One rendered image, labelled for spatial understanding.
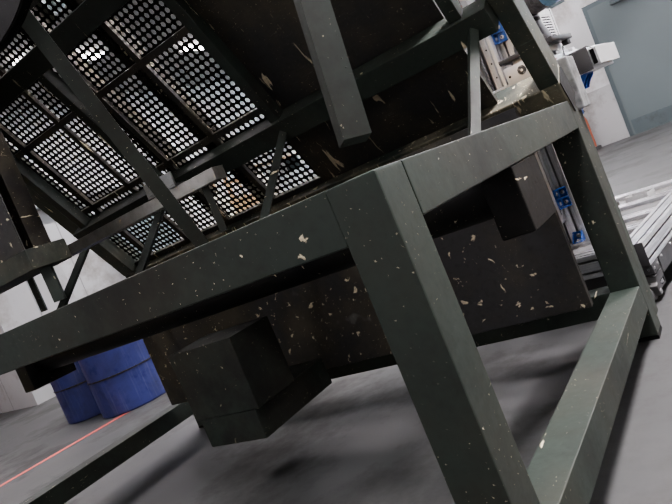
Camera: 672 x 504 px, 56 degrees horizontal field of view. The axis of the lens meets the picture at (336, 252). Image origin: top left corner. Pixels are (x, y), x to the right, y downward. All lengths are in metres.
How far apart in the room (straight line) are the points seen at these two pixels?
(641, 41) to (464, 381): 10.43
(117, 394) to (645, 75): 9.04
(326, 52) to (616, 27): 10.42
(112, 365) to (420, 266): 4.00
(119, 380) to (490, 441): 3.99
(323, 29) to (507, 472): 0.69
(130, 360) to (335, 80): 3.98
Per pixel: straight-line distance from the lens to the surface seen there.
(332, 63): 0.96
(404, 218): 0.91
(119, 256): 3.23
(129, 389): 4.79
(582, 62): 2.73
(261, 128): 2.28
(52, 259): 2.30
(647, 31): 11.20
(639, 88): 11.26
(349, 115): 0.93
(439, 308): 0.92
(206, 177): 2.02
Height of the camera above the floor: 0.76
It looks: 4 degrees down
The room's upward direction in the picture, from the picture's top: 23 degrees counter-clockwise
